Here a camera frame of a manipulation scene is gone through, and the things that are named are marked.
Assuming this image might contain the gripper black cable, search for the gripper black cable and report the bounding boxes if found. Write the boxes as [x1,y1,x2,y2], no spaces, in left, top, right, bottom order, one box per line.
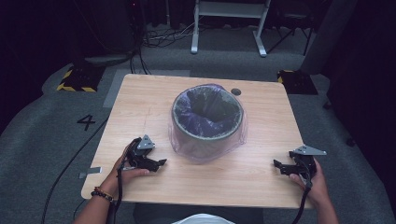
[106,138,141,224]
[291,160,314,224]

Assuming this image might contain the bundle of floor cables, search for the bundle of floor cables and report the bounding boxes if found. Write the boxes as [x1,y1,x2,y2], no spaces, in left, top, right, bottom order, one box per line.
[141,21,200,49]

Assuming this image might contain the dark stand with grey base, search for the dark stand with grey base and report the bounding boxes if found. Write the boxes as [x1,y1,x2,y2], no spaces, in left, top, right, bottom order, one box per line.
[73,0,141,68]

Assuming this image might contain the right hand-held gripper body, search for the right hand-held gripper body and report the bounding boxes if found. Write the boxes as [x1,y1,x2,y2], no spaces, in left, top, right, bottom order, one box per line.
[289,145,328,185]

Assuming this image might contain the white metal desk frame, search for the white metal desk frame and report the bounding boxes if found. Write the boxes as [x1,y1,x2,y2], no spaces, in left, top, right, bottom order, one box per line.
[190,0,273,59]

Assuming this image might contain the person's dark trousers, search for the person's dark trousers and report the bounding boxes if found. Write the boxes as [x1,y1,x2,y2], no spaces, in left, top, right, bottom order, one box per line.
[133,203,266,224]

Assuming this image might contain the purple plastic bag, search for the purple plastic bag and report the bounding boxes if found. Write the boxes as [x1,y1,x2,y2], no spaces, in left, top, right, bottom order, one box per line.
[167,82,249,164]

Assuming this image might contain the person's right hand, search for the person's right hand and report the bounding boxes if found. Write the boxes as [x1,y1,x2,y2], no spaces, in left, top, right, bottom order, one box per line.
[289,157,329,209]

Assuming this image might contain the grey pillar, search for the grey pillar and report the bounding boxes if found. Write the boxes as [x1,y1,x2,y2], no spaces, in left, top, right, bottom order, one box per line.
[299,0,359,76]

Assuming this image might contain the dark bead bracelet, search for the dark bead bracelet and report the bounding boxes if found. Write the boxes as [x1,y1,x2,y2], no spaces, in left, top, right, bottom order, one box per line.
[90,186,115,203]

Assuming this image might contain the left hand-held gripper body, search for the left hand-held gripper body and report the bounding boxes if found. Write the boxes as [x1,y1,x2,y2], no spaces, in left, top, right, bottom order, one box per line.
[125,133,157,171]

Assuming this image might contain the person's left hand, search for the person's left hand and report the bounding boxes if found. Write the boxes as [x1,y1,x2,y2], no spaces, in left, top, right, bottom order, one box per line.
[102,143,151,198]

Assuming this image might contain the grey tape strip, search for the grey tape strip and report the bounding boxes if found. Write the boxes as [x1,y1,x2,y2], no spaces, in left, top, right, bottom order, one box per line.
[78,166,103,180]

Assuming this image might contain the black yellow striped base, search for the black yellow striped base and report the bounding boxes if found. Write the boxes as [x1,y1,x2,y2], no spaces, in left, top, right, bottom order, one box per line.
[56,63,106,93]
[276,69,319,96]

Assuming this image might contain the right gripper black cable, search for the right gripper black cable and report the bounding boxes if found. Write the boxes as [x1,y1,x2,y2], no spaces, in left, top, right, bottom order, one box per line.
[291,160,314,224]

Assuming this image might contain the green plastic bin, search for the green plastic bin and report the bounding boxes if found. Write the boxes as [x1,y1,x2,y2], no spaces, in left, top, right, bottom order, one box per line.
[171,85,246,157]

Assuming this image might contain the long black floor cable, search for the long black floor cable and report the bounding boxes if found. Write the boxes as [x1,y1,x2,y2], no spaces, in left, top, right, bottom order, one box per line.
[40,116,110,224]

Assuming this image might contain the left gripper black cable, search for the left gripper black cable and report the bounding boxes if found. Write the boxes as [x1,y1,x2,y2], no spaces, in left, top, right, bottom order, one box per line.
[106,138,141,224]

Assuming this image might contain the black chair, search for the black chair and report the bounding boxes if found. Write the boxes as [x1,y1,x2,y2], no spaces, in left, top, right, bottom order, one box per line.
[266,0,316,57]

